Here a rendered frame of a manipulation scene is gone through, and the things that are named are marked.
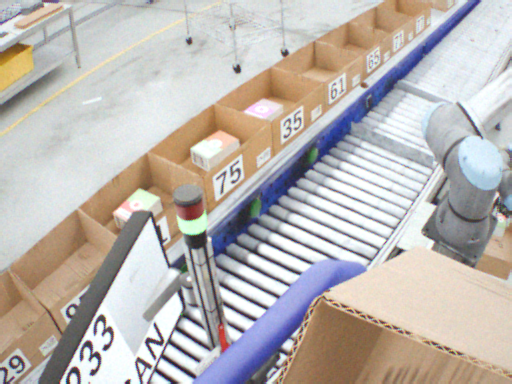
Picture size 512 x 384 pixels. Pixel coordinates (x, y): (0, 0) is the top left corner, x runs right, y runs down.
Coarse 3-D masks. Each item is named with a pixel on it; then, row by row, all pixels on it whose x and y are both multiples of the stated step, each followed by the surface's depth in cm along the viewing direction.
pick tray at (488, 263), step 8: (504, 232) 205; (496, 240) 202; (504, 240) 202; (488, 248) 199; (496, 248) 199; (504, 248) 198; (488, 256) 185; (496, 256) 195; (504, 256) 195; (480, 264) 190; (488, 264) 187; (496, 264) 185; (504, 264) 182; (488, 272) 190; (496, 272) 187; (504, 272) 184
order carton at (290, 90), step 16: (256, 80) 255; (272, 80) 264; (288, 80) 257; (304, 80) 251; (224, 96) 240; (240, 96) 250; (256, 96) 259; (272, 96) 268; (288, 96) 263; (304, 96) 257; (320, 96) 247; (288, 112) 230; (304, 112) 240; (272, 128) 225; (304, 128) 245; (272, 144) 229; (288, 144) 239
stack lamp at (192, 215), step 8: (176, 208) 97; (184, 208) 96; (192, 208) 96; (200, 208) 97; (184, 216) 97; (192, 216) 97; (200, 216) 98; (184, 224) 98; (192, 224) 98; (200, 224) 99; (184, 232) 100; (192, 232) 99
